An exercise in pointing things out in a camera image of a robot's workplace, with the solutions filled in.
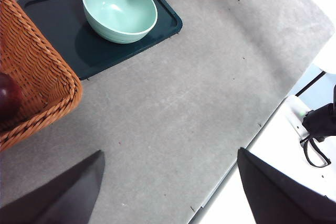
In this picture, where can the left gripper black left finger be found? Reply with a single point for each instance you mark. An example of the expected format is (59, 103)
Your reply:
(52, 197)

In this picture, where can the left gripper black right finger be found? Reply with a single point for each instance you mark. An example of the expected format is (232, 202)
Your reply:
(283, 200)

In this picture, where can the teal ribbed bowl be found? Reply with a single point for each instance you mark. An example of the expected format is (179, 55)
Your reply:
(120, 14)

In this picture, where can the dark red plum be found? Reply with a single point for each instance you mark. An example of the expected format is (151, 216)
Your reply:
(9, 98)

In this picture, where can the dark green rectangular tray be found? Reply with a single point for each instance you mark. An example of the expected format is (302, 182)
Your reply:
(57, 24)

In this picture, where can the thin black rod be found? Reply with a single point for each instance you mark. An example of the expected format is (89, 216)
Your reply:
(309, 83)

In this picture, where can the brown wicker basket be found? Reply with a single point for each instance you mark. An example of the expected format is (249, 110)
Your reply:
(34, 77)

